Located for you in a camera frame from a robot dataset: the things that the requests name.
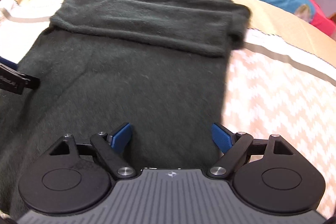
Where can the yellow beige patterned bedspread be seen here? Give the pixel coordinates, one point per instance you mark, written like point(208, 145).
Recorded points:
point(281, 82)

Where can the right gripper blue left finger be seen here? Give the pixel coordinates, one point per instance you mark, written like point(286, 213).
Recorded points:
point(109, 149)

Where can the dark green knit sweater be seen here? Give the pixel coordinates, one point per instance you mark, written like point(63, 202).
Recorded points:
point(159, 65)

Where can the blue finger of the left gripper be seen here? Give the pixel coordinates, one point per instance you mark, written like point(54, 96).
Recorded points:
point(14, 81)

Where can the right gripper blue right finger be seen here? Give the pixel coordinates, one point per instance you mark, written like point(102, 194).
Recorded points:
point(234, 147)

